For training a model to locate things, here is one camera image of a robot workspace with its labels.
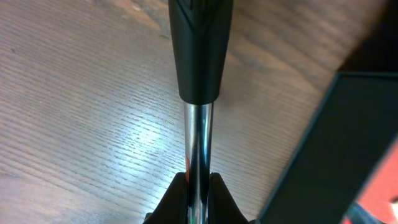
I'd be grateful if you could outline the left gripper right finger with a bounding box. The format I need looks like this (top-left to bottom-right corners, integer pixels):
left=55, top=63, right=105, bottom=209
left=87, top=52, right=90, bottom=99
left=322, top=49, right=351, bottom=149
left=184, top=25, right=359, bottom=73
left=208, top=172, right=249, bottom=224

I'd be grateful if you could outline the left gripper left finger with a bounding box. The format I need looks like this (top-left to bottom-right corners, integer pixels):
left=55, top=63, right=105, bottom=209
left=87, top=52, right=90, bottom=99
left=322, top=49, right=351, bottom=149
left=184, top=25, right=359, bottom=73
left=143, top=172, right=188, bottom=224

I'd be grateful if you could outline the orange scraper wooden handle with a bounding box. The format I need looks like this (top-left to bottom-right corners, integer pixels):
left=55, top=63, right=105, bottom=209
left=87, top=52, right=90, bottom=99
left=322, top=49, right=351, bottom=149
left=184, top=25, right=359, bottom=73
left=343, top=145, right=397, bottom=224

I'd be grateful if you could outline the dark green box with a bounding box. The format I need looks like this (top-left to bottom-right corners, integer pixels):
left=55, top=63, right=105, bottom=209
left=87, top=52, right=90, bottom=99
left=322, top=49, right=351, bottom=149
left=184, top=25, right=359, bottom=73
left=259, top=0, right=397, bottom=224

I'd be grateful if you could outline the black steel claw hammer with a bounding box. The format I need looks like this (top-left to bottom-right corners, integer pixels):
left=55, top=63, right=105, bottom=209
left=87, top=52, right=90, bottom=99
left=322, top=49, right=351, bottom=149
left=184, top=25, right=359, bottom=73
left=168, top=0, right=234, bottom=223

